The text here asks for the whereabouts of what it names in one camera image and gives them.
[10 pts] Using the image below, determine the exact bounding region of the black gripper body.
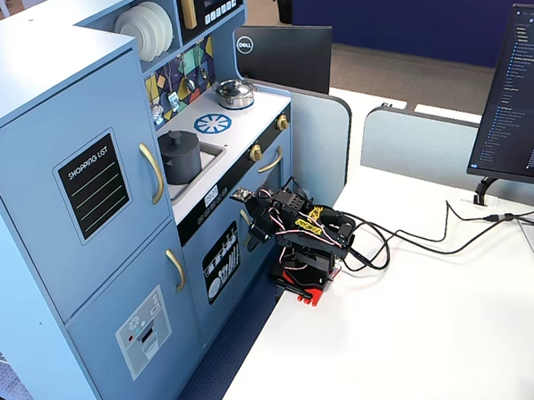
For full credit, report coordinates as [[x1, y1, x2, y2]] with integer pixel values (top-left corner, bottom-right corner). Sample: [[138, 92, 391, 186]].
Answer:
[[248, 189, 283, 239]]

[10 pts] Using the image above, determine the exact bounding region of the dark gray pot lid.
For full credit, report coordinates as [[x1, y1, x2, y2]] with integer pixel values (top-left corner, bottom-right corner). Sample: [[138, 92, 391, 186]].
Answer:
[[157, 128, 202, 159]]

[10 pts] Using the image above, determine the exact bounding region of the red robot base clamp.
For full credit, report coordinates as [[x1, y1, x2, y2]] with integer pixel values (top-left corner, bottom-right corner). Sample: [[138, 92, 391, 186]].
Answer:
[[271, 260, 346, 311]]

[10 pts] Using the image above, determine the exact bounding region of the shiny steel pot lid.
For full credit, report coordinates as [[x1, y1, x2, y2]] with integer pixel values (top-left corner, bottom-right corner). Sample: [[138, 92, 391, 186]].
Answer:
[[211, 78, 255, 101]]

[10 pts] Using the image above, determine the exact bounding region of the tall light blue desk divider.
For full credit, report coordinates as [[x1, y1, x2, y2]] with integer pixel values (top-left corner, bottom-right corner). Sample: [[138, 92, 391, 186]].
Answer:
[[252, 76, 358, 211]]

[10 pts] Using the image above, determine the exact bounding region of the dark gray pot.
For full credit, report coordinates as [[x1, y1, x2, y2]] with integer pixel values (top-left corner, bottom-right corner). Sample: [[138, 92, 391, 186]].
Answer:
[[159, 144, 203, 187]]

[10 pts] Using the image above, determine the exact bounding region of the silver slotted toy spatula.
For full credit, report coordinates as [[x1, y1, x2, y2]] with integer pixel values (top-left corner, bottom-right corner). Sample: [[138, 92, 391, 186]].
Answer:
[[165, 65, 181, 115]]

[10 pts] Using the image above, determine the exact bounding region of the silver toy ladle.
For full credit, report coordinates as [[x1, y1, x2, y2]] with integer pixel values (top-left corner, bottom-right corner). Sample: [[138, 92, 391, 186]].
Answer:
[[180, 53, 198, 93]]

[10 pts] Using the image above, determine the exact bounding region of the silver toy spoon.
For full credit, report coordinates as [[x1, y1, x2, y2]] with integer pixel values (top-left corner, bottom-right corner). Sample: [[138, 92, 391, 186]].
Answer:
[[193, 42, 210, 81]]

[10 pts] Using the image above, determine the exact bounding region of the black Dell monitor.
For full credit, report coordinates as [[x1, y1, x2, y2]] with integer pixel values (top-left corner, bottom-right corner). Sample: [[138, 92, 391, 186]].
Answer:
[[233, 20, 336, 100]]

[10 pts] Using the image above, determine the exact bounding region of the low light blue desk divider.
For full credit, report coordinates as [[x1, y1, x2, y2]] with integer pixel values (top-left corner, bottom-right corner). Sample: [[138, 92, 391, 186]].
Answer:
[[356, 100, 489, 197]]

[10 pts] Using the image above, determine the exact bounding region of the black shopping list board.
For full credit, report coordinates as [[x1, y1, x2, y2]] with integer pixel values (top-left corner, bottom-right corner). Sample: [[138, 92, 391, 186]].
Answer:
[[49, 125, 137, 248]]

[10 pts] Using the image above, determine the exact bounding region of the white plastic plate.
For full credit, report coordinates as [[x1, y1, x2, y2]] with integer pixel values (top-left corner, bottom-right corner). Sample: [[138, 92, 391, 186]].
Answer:
[[112, 7, 158, 64], [139, 0, 176, 54], [129, 3, 168, 60]]

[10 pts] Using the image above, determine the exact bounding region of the black trash bin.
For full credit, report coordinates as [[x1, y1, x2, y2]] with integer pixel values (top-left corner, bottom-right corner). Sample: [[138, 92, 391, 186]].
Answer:
[[273, 0, 295, 26]]

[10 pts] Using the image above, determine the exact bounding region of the blue toy play kitchen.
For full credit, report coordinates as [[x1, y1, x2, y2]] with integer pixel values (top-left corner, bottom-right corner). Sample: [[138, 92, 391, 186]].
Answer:
[[0, 0, 309, 400]]

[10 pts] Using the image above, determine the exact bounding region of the dark blue office partition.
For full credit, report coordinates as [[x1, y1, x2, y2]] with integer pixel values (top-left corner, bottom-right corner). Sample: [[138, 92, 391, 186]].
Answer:
[[291, 0, 534, 80]]

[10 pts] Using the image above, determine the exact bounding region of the monitor with lit screen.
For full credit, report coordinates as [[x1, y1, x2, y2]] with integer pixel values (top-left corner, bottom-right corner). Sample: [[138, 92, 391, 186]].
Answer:
[[456, 2, 534, 193]]

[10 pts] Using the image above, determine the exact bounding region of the gold dishwasher handle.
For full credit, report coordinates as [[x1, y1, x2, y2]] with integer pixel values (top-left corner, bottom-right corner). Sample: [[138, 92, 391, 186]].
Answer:
[[239, 208, 255, 248]]

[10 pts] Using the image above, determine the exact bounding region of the small wrist camera board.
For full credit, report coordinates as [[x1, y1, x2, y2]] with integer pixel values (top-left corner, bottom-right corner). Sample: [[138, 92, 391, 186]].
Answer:
[[229, 186, 257, 205]]

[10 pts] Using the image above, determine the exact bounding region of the gold oven handle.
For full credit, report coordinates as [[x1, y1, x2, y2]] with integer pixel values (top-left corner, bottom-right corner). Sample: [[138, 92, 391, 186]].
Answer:
[[255, 145, 285, 174]]

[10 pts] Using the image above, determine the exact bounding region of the short gold freezer handle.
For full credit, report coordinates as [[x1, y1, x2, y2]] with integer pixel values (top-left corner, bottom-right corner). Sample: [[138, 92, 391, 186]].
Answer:
[[164, 247, 188, 294]]

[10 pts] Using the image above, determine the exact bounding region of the looped black cable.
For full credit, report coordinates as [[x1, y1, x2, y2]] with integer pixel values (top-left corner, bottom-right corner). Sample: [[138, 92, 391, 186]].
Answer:
[[338, 207, 393, 274]]

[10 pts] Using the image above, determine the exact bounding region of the long gold fridge handle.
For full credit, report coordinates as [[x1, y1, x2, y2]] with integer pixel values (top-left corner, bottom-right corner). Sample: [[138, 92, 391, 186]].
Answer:
[[138, 141, 167, 207]]

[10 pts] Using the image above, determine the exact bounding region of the long black cable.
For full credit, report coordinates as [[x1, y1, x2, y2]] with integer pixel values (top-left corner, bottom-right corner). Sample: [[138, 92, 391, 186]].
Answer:
[[354, 194, 534, 260]]

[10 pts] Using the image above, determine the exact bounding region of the gold microwave handle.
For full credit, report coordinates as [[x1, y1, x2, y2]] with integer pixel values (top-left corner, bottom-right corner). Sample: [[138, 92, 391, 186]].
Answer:
[[180, 0, 199, 30]]

